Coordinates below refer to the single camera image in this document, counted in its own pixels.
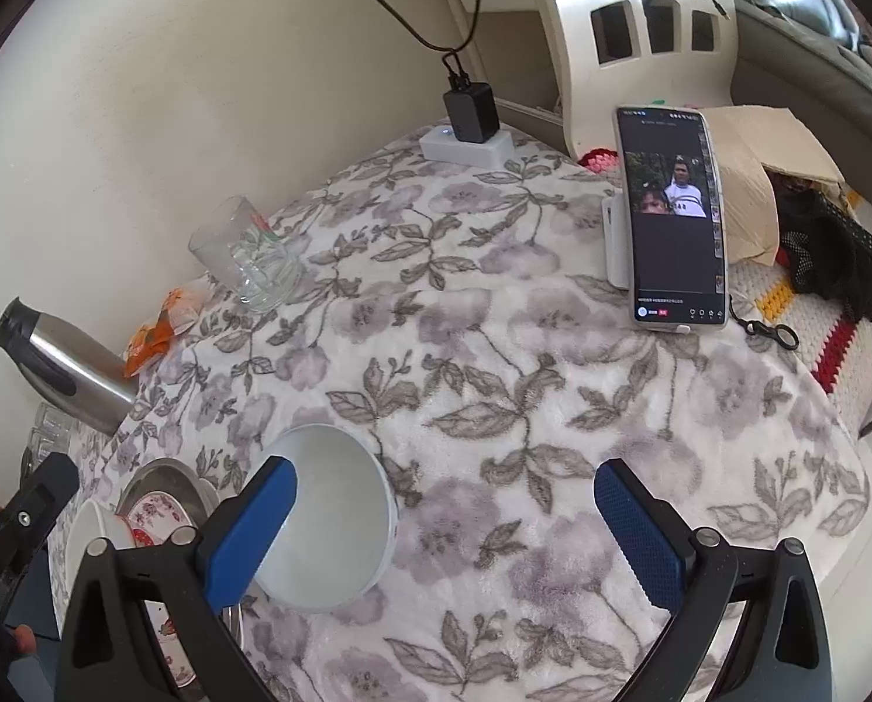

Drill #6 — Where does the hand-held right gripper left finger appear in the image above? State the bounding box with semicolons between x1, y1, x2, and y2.
54;455;299;702

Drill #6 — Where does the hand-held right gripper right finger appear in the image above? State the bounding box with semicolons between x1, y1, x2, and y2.
594;458;833;702

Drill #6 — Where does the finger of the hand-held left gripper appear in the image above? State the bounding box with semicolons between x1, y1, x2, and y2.
0;451;81;593

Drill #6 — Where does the white square bowl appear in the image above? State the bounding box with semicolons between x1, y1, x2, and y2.
66;501;137;601

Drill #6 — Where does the red patterned white bowl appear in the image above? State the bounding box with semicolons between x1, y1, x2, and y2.
249;422;399;614

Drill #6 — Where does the pink floral round plate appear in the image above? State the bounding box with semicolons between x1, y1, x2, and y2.
127;493;197;684

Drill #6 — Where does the stainless steel basin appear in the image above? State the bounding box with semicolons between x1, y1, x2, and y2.
118;457;243;689

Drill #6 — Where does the small clear drinking glass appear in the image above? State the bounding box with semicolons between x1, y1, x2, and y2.
32;402;78;447
25;430;67;473

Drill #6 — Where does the stainless steel thermos jug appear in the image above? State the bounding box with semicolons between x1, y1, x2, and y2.
0;297;139;436

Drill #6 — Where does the orange snack packet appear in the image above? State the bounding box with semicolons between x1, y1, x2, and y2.
123;322;181;381
159;285;208;339

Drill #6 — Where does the grey floral table blanket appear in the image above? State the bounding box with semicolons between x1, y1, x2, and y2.
48;124;871;702

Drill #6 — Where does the crocheted seat cover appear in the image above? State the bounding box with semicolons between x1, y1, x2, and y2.
728;190;872;418

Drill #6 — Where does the clear glass mug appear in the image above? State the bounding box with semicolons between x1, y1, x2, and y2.
188;195;304;314

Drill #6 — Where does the white phone stand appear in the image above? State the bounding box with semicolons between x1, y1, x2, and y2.
600;194;637;290

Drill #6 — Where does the smartphone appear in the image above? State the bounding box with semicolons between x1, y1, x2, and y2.
615;106;733;338

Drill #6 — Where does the black mesh cloth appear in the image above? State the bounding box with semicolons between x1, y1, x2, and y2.
776;190;872;323

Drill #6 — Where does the white socket block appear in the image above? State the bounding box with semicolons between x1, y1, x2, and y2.
419;128;516;166

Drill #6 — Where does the black power adapter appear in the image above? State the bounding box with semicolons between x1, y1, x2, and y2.
443;82;497;145

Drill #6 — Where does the white plastic chair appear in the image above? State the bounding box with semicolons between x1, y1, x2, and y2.
530;0;736;162

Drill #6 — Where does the white shelf unit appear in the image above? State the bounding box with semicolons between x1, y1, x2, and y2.
428;0;575;125

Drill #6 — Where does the grey sofa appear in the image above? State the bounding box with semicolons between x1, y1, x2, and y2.
728;0;872;125

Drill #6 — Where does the black key ring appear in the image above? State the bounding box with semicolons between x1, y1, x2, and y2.
728;296;798;352

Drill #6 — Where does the black power cable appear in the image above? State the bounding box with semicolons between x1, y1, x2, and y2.
333;0;495;89

